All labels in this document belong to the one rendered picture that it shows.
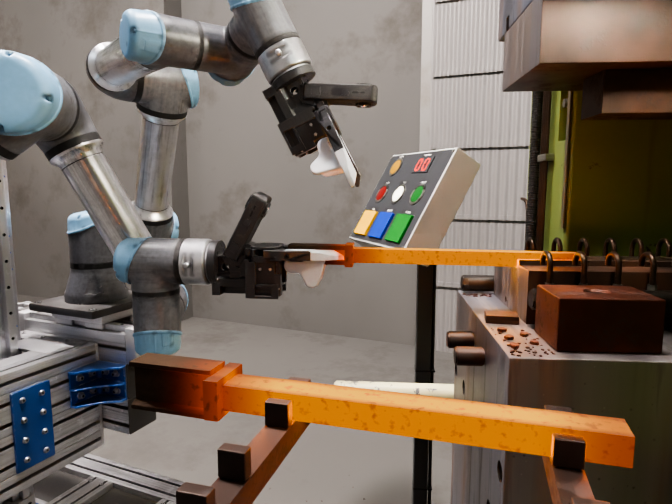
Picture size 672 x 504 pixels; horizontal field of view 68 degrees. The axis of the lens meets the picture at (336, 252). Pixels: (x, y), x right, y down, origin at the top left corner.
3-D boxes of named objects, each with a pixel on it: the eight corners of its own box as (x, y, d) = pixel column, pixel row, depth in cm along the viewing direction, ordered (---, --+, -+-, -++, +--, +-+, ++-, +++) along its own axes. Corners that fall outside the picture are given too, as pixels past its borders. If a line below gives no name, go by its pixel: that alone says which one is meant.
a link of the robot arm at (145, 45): (69, 43, 109) (129, -15, 71) (123, 51, 116) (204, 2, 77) (72, 99, 111) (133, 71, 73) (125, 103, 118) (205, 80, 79)
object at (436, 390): (333, 405, 119) (333, 383, 118) (335, 395, 124) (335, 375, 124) (523, 411, 116) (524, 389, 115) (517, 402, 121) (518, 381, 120)
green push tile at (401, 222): (397, 242, 118) (411, 214, 119) (383, 239, 125) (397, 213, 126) (402, 245, 119) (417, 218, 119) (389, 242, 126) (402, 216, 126)
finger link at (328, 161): (324, 201, 73) (307, 157, 78) (361, 183, 72) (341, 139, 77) (316, 190, 70) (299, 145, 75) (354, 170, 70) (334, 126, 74)
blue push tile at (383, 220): (379, 238, 127) (392, 212, 128) (367, 235, 135) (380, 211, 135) (384, 241, 128) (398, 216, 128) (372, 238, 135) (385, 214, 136)
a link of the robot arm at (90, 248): (65, 260, 132) (61, 208, 130) (119, 255, 139) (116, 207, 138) (73, 265, 122) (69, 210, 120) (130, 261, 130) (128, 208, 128)
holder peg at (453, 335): (448, 350, 78) (448, 333, 77) (445, 345, 80) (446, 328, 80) (474, 351, 77) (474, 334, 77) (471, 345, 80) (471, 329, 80)
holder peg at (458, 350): (455, 368, 70) (456, 349, 70) (452, 361, 73) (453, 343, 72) (484, 369, 70) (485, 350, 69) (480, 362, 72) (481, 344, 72)
